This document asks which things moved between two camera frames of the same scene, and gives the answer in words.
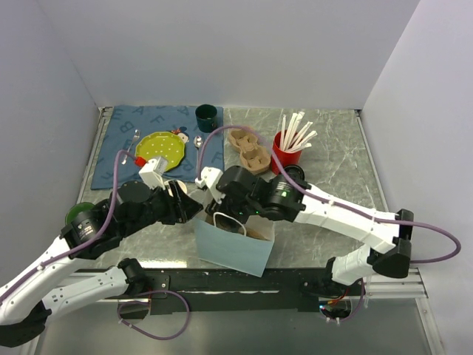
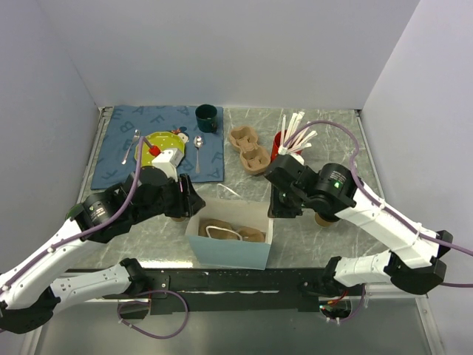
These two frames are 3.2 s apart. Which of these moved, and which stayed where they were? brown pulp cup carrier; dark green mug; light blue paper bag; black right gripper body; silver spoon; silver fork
Moved: light blue paper bag; black right gripper body
Stayed: brown pulp cup carrier; silver fork; dark green mug; silver spoon
